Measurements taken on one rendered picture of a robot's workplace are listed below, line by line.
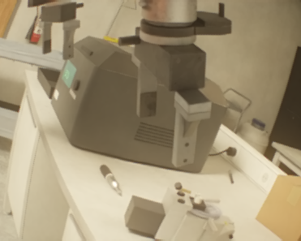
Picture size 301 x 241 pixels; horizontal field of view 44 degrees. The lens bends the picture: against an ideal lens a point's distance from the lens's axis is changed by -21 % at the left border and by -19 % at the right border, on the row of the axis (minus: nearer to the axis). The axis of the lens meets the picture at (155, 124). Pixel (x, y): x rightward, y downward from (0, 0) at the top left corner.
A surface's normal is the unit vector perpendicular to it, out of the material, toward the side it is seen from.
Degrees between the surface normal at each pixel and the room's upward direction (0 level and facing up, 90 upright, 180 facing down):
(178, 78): 97
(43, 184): 90
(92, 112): 90
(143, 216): 90
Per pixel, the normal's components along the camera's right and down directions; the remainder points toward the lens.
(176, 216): 0.09, 0.26
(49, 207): 0.39, 0.36
